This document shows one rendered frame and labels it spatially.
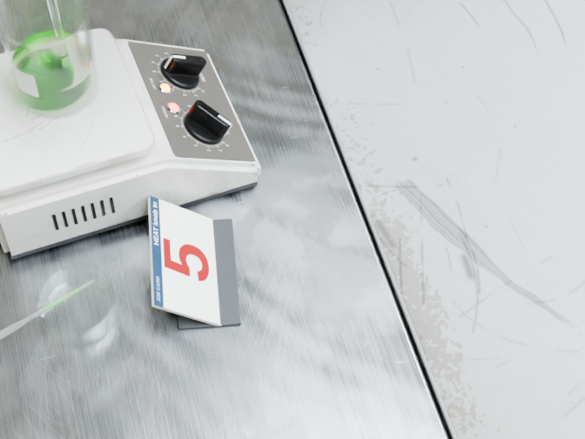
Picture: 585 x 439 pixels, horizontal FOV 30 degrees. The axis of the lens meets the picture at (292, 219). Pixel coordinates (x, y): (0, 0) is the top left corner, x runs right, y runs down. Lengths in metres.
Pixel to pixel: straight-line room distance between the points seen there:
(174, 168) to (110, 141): 0.05
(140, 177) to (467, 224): 0.25
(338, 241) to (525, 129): 0.19
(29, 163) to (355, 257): 0.25
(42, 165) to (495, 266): 0.34
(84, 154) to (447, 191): 0.29
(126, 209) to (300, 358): 0.17
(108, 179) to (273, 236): 0.14
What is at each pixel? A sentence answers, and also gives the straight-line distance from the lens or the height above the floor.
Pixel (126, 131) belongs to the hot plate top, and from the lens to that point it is 0.78.
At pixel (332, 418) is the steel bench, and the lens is 0.76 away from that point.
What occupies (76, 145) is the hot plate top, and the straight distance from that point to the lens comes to 0.77.
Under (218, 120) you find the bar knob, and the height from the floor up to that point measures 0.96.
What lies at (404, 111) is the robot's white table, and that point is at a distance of 0.91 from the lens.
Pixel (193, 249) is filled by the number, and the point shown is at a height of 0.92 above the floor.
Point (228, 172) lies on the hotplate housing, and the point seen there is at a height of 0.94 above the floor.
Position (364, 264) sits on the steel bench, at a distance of 0.82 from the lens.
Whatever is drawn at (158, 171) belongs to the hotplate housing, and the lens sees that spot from 0.78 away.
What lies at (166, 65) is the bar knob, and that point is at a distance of 0.84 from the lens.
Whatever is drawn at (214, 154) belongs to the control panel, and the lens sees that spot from 0.81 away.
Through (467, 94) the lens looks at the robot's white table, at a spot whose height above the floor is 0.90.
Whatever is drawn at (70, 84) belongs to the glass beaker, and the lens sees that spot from 0.77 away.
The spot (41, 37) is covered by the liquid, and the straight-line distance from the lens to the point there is 0.80.
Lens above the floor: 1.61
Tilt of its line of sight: 57 degrees down
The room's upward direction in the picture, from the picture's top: 4 degrees clockwise
